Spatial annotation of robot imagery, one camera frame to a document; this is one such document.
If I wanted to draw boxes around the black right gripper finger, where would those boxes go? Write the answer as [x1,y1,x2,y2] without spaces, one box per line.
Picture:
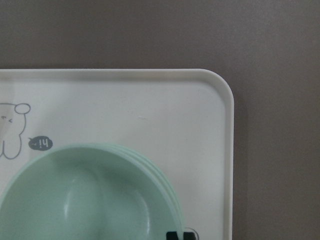
[166,231,196,240]

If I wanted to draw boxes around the green bowl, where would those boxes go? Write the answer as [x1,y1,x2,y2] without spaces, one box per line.
[0,147,182,240]
[109,144,185,240]

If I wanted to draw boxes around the green bowl on tray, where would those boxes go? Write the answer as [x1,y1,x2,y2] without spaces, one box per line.
[109,144,185,240]

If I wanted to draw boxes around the cream rectangular tray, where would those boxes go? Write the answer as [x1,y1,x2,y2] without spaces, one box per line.
[0,69,234,240]

